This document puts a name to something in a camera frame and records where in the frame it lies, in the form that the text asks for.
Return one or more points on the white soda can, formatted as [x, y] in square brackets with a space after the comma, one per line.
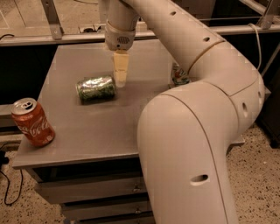
[178, 75]

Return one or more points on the red Coca-Cola can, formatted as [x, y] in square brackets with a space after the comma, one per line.
[30, 118]

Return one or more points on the grey drawer cabinet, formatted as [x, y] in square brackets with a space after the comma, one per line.
[92, 167]

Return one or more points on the green soda can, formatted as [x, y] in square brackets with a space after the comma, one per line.
[96, 88]

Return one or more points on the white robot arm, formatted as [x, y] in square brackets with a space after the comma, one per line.
[183, 134]

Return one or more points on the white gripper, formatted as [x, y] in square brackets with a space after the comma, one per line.
[119, 39]

